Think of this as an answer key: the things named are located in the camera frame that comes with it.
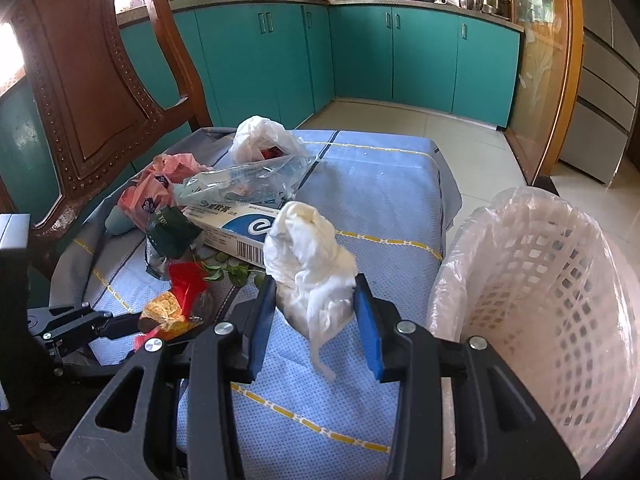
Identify white plastic bag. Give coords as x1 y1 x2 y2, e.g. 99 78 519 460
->
229 116 308 166

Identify blue patterned tablecloth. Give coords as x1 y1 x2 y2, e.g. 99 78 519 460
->
50 127 463 480

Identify clear plastic bag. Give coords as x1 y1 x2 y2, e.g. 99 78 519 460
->
175 152 318 211

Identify grey-green rounded object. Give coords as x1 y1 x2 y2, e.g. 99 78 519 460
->
104 207 138 236

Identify translucent white bin liner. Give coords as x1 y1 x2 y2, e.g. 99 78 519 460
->
427 187 640 478

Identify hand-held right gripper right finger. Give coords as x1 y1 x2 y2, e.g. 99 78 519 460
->
352 273 583 480

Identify pink plastic bag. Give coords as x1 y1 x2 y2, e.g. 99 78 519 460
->
117 152 213 233

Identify green leaf scraps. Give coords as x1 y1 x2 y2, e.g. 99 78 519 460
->
200 252 266 288

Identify wooden frosted glass door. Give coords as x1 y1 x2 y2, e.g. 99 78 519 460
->
497 0 586 186

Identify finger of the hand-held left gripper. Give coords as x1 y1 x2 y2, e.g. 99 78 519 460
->
27 304 146 356
47 347 136 383

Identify white and blue medicine box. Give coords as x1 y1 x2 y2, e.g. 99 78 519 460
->
182 203 283 267

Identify white tissue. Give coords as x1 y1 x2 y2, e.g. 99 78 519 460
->
264 201 358 378

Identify brown carved wooden chair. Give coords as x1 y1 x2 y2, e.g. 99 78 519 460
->
0 0 213 281

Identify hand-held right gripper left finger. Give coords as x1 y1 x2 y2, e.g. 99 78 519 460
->
50 274 278 480

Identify white drawer cabinet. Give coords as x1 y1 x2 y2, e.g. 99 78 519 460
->
557 0 640 188

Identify white plastic mesh trash basket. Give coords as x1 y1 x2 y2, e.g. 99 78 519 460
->
427 187 640 478

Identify dark green packet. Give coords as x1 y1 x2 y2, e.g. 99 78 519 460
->
145 205 205 261

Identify teal kitchen cabinets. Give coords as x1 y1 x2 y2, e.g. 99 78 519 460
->
0 0 526 211

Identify red and yellow snack wrapper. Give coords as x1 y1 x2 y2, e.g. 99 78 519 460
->
132 261 213 353

